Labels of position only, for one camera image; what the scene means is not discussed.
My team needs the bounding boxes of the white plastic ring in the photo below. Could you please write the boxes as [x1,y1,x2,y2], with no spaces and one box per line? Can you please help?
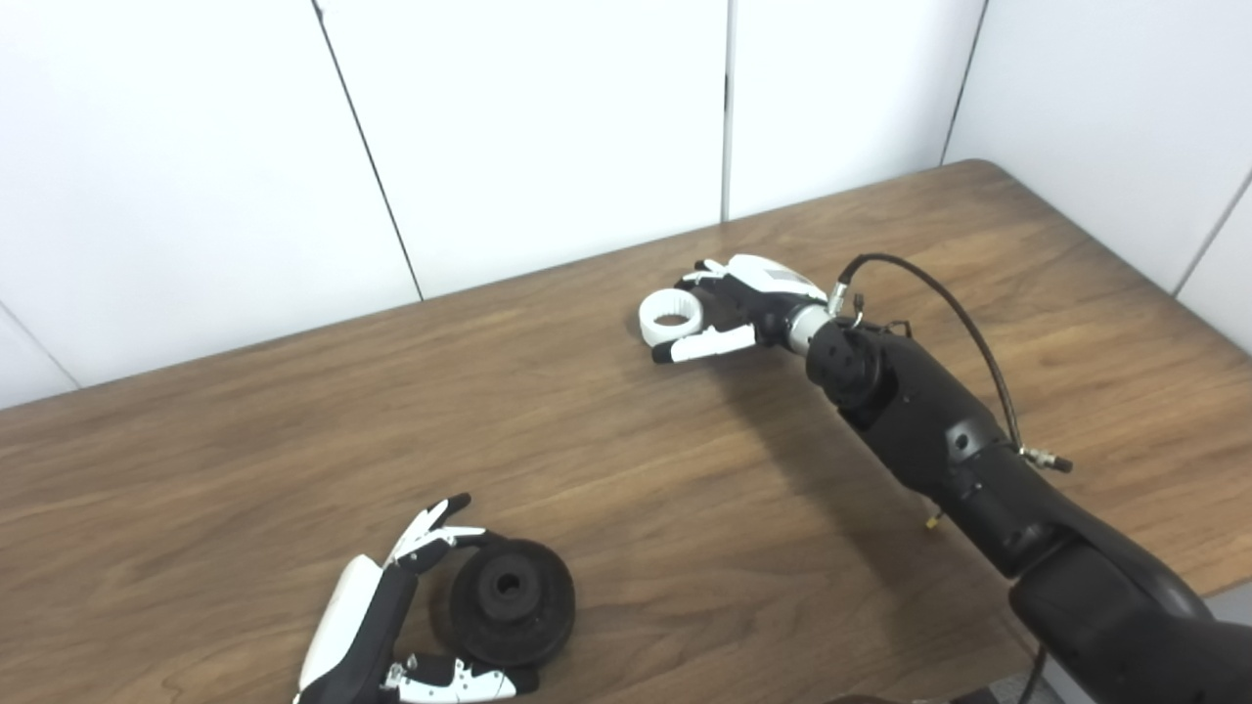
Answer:
[639,289,707,346]

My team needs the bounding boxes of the thin right arm wires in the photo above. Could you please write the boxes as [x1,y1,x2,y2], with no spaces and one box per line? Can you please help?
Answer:
[849,309,916,339]

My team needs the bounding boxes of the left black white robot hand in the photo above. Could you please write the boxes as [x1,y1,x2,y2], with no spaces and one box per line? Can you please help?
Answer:
[291,492,541,704]

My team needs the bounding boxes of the round black plastic part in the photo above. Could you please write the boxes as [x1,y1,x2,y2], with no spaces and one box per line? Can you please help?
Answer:
[448,538,577,669]

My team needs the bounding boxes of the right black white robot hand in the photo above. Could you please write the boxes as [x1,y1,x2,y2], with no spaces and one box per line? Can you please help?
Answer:
[651,254,832,365]

